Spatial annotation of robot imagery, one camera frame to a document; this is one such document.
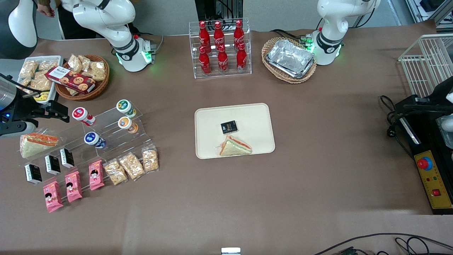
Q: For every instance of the clear acrylic stepped stand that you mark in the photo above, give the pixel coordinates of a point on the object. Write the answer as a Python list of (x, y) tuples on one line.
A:
[(106, 122), (76, 140)]

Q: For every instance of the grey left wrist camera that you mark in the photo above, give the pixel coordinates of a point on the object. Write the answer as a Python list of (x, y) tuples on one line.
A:
[(447, 124)]

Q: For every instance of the beige plastic tray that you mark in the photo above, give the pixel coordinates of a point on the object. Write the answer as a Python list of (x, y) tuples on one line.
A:
[(254, 120)]

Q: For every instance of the green lid gum bottle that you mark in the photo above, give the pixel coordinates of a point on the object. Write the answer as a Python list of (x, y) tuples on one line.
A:
[(124, 107)]

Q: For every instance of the light tan wicker basket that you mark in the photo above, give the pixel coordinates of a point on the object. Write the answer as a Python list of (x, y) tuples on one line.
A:
[(269, 69)]

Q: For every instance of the person in dark clothes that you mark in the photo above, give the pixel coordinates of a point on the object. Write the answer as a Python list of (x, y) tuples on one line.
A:
[(76, 24)]

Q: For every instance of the bystander hand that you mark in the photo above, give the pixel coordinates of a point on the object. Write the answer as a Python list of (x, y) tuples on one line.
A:
[(46, 11)]

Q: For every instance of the red cookie box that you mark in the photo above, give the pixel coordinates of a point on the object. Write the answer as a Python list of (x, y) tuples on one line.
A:
[(70, 79)]

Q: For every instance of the black yellow control box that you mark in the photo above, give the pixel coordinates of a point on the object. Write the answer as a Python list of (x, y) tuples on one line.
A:
[(433, 177)]

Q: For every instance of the small black square box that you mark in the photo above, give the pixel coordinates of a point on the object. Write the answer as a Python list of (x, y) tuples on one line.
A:
[(229, 127)]

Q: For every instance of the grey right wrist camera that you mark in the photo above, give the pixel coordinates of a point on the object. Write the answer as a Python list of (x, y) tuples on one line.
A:
[(17, 129)]

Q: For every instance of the red lid gum bottle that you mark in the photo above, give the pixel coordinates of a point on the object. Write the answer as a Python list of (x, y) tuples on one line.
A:
[(81, 114)]

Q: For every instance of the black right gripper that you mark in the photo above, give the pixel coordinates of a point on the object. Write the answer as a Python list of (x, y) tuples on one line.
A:
[(22, 109)]

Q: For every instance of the small white block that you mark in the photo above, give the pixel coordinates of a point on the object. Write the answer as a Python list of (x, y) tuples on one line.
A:
[(230, 251)]

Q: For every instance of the blue lid gum bottle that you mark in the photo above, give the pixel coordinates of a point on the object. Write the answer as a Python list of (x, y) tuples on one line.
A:
[(92, 139)]

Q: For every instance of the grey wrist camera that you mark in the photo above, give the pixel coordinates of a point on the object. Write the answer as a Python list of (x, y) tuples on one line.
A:
[(447, 124), (17, 129)]

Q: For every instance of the clear acrylic bottle rack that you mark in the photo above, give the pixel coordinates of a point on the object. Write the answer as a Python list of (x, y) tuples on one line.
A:
[(194, 53)]

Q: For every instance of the small black drink carton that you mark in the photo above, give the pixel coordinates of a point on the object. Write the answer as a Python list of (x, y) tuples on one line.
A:
[(53, 165), (33, 173), (67, 158)]

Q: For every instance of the orange lid gum bottle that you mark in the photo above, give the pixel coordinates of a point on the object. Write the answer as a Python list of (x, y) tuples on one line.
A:
[(126, 124)]

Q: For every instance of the stack of foil trays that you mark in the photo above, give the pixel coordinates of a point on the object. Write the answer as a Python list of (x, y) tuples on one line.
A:
[(291, 58)]

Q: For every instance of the pink snack pack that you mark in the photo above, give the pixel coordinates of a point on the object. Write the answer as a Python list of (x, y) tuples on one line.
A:
[(96, 175), (73, 186), (52, 197)]

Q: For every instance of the red cola bottle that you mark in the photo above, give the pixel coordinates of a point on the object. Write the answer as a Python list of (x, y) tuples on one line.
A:
[(219, 33), (241, 59), (222, 62), (205, 63), (204, 33), (239, 32)]

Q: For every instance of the black equipment stand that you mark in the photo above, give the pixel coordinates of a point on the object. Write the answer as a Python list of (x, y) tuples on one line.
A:
[(205, 9)]

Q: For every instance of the wrapped triangle sandwich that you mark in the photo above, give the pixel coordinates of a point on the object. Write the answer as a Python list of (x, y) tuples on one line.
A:
[(235, 148), (35, 145)]

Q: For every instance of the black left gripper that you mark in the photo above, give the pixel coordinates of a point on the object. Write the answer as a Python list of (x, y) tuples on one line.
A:
[(434, 102)]

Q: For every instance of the white plastic bin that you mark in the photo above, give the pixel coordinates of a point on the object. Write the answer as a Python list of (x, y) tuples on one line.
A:
[(53, 95)]

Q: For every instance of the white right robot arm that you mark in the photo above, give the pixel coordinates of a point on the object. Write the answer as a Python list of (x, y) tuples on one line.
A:
[(106, 17)]

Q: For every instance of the grey metal shelving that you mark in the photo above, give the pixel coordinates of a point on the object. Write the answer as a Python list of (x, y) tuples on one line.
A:
[(430, 7)]

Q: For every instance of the yellow snack pack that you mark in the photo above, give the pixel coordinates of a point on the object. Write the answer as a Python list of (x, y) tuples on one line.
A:
[(42, 96)]

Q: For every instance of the dark brown wicker basket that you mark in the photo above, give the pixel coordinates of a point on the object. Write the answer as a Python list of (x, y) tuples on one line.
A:
[(101, 86)]

